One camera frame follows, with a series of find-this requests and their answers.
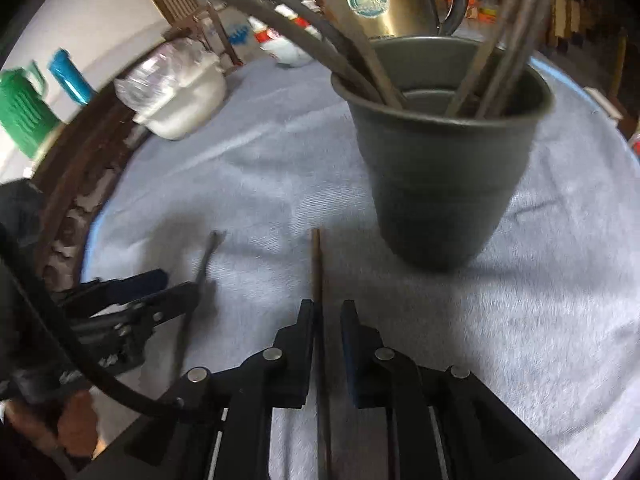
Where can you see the blue thermos flask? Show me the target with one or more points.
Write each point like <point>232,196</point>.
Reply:
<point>70,77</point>

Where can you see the green thermos flask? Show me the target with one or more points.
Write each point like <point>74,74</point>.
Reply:
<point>25,110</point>

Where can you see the white pot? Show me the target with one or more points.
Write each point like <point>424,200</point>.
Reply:
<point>190,110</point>

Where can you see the blue table cover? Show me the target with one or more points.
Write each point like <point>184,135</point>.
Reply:
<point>92,245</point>

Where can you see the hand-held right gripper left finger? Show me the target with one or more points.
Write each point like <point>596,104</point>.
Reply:
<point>306,345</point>

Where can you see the carved wooden chair back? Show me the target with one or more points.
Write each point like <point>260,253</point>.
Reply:
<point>210,35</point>

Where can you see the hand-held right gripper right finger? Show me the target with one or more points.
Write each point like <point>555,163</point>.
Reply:
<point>352,355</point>

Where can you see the person's left hand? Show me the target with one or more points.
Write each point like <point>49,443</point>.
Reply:
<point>75,425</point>

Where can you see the gold electric kettle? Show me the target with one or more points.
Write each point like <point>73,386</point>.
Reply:
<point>380,0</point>

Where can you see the grey utensil holder cup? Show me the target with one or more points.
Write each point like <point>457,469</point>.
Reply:
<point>440,185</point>

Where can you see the bunch of dark chopsticks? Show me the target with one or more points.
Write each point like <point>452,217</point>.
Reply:
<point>345,65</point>

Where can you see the grey tablecloth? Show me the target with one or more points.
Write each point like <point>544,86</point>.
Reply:
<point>280,175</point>

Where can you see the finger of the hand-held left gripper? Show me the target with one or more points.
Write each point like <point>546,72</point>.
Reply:
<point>135,282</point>
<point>165,302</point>

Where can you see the orange cardboard box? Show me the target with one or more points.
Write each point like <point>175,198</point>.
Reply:
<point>482,7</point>

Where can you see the clear plastic bag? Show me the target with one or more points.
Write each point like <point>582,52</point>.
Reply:
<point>160,72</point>

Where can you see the dark metal chopstick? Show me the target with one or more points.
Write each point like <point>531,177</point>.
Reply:
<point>200,275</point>
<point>317,270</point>

